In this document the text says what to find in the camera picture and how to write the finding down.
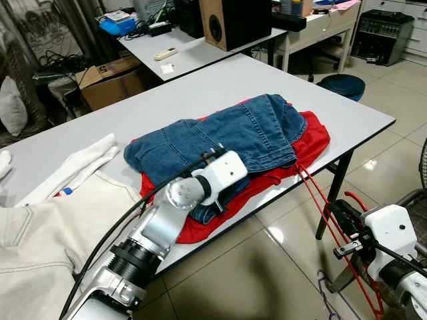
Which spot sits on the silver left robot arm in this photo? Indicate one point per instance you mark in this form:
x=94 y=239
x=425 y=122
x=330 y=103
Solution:
x=157 y=230

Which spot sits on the small white table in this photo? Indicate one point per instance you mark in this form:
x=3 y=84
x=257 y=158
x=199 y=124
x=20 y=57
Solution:
x=200 y=60

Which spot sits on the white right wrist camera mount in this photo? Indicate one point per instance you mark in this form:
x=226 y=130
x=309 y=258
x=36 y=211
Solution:
x=393 y=230

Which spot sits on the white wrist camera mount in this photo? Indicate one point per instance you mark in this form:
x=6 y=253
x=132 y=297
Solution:
x=393 y=230
x=223 y=173

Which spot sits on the blue device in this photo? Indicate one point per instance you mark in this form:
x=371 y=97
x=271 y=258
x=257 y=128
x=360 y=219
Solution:
x=117 y=26

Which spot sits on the white garment blue red mark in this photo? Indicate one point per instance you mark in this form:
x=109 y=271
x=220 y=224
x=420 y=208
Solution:
x=80 y=163

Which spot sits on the beige desk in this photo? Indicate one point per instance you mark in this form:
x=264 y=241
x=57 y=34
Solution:
x=320 y=23

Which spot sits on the red shirt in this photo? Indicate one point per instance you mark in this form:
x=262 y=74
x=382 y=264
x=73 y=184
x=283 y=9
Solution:
x=310 y=143

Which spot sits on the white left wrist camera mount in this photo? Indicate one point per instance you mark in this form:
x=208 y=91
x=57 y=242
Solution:
x=223 y=173

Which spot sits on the round container blue lid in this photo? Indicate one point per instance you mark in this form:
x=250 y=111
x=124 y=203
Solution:
x=341 y=85

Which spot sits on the white paper slip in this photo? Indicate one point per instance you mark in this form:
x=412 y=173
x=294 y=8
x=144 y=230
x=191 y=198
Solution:
x=167 y=68

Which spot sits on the red plastic hanger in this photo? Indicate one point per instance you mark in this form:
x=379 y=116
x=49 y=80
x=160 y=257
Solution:
x=359 y=196

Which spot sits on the black power adapter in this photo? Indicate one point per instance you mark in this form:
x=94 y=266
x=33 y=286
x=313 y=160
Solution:
x=160 y=28

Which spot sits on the white remote control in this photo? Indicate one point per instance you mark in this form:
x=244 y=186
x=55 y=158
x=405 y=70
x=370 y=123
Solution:
x=165 y=53

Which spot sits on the large white table black legs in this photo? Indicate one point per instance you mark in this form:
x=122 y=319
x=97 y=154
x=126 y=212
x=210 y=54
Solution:
x=200 y=86

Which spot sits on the white jacket grey lining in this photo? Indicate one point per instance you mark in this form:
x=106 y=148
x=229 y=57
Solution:
x=47 y=253

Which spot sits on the wooden speaker black front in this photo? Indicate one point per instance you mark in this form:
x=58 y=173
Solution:
x=243 y=23

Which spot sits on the black audio mixer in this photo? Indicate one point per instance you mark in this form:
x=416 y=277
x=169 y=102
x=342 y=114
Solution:
x=383 y=36

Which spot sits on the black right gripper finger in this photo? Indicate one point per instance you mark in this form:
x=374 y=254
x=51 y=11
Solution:
x=350 y=250
x=338 y=212

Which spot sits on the blue jeans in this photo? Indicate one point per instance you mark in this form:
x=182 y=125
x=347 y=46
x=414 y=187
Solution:
x=220 y=130

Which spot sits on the patterned grey curtain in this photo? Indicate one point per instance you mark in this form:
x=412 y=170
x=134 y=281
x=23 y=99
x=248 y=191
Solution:
x=40 y=33

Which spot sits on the grey pillow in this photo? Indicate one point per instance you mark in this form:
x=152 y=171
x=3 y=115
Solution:
x=12 y=106

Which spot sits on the brown cardboard box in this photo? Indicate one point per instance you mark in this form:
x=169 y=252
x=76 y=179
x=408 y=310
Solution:
x=113 y=86

